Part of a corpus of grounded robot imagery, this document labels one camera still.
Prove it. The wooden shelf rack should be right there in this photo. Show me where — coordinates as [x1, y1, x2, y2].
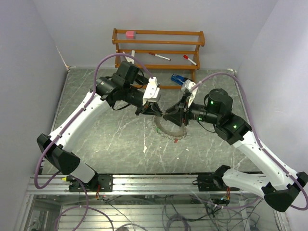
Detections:
[112, 28, 205, 81]

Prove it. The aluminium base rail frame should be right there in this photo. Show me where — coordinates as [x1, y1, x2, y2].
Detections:
[25, 172, 281, 195]

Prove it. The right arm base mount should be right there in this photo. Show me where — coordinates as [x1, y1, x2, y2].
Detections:
[192, 165, 231, 192]

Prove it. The round metal keyring disc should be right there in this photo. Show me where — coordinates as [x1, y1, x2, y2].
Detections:
[152, 116, 187, 140]

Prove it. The purple cable loop below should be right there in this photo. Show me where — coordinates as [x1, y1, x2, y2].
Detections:
[54, 185, 114, 231]

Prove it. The red capped white marker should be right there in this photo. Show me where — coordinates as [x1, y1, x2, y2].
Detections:
[183, 55, 197, 66]

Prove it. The blue stapler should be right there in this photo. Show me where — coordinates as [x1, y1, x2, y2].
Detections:
[170, 74, 189, 85]

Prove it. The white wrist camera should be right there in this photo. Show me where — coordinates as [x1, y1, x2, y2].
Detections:
[180, 80, 199, 106]
[142, 77, 161, 105]

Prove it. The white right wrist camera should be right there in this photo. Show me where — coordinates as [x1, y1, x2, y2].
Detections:
[180, 80, 199, 106]

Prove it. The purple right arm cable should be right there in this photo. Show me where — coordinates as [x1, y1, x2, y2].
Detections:
[192, 72, 308, 210]

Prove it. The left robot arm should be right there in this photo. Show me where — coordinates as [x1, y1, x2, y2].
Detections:
[37, 61, 162, 191]

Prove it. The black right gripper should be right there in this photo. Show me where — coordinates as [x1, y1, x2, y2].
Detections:
[163, 93, 220, 126]

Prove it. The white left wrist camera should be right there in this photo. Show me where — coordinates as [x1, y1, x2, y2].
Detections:
[142, 77, 161, 105]

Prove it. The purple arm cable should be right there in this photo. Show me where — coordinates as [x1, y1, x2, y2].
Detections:
[34, 53, 154, 190]
[192, 72, 308, 210]

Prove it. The white plastic clamp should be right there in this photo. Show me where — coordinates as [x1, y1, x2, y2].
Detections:
[122, 50, 136, 64]

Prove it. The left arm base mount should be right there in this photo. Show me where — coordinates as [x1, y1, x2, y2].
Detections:
[65, 173, 114, 192]

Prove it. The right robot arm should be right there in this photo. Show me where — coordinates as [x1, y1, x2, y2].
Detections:
[163, 89, 308, 212]

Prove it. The red white marker pen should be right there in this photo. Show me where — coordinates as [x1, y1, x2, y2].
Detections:
[149, 52, 171, 61]

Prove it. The pink eraser block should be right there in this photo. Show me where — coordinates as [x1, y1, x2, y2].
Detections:
[125, 30, 136, 39]

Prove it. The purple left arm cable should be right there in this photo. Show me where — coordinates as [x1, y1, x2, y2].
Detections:
[34, 53, 154, 190]

